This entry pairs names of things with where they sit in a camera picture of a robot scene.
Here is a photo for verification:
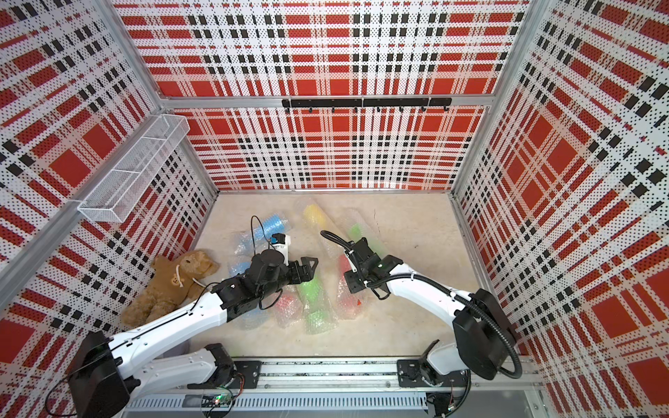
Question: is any red plastic wine glass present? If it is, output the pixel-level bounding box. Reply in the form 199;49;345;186
336;255;366;320

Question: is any yellow plastic wine glass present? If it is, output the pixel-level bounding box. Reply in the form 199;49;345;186
295;197;344;258

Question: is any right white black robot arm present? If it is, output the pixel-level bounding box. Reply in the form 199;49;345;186
343;238;523;387

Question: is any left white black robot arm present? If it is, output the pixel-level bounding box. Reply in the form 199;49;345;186
66;249;318;417

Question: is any blue glass in bubble wrap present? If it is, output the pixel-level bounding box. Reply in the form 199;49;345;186
231;212;291;255

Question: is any wrapped red glass bundle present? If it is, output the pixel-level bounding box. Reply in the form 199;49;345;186
270;287;303;328

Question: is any wrapped green glass bundle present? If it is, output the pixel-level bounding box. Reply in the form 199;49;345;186
297;276;338;334

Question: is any wrapped light blue glass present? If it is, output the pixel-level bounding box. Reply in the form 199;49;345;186
226;258;270;330

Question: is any brown teddy bear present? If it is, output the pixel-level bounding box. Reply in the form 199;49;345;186
120;250;220;328

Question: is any green circuit board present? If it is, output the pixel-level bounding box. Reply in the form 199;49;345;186
200;392;236;412

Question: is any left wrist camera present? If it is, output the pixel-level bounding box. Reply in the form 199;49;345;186
270;233;291;266

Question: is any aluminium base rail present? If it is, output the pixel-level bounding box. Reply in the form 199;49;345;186
125;357;550;417

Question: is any white wire mesh basket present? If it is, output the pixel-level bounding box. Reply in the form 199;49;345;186
78;114;189;223

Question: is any black wall hook rail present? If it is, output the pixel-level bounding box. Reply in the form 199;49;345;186
282;97;453;111

